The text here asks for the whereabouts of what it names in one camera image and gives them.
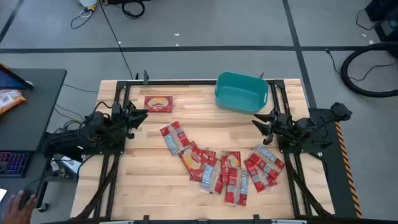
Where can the white box under table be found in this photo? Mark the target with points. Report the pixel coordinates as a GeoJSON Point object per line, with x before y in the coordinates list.
{"type": "Point", "coordinates": [70, 163]}

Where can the black equipment case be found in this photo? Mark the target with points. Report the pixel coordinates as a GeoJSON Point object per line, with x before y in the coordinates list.
{"type": "Point", "coordinates": [387, 28]}

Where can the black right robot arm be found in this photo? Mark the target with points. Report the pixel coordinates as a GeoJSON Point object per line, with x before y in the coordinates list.
{"type": "Point", "coordinates": [306, 126]}

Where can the black desk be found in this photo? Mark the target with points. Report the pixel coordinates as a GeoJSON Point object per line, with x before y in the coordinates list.
{"type": "Point", "coordinates": [34, 118]}

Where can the black base plate, hazard stripe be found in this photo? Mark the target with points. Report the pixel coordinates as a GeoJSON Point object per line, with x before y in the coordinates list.
{"type": "Point", "coordinates": [332, 161]}

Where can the orange snack bag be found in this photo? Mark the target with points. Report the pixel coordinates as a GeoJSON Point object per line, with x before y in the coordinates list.
{"type": "Point", "coordinates": [9, 100]}

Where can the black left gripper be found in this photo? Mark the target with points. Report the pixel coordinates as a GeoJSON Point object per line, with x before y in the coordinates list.
{"type": "Point", "coordinates": [119, 119]}

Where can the white and yellow device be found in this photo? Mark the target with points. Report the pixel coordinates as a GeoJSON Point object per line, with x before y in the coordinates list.
{"type": "Point", "coordinates": [87, 3]}

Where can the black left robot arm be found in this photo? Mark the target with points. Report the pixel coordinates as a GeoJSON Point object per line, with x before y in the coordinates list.
{"type": "Point", "coordinates": [93, 130]}

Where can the black monitor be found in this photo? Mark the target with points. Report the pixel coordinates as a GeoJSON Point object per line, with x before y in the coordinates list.
{"type": "Point", "coordinates": [12, 80]}

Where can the person's hand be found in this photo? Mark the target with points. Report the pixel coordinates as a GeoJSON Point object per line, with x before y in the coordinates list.
{"type": "Point", "coordinates": [15, 211]}

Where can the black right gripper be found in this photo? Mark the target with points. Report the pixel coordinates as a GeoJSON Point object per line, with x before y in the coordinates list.
{"type": "Point", "coordinates": [281, 124]}

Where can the teal plastic basket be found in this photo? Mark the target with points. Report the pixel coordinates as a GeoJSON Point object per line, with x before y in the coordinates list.
{"type": "Point", "coordinates": [241, 93]}

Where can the backlit black keyboard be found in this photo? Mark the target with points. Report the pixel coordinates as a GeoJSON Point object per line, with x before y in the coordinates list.
{"type": "Point", "coordinates": [14, 163]}

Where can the black computer mouse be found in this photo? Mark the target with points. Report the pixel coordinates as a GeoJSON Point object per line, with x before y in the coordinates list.
{"type": "Point", "coordinates": [26, 195]}

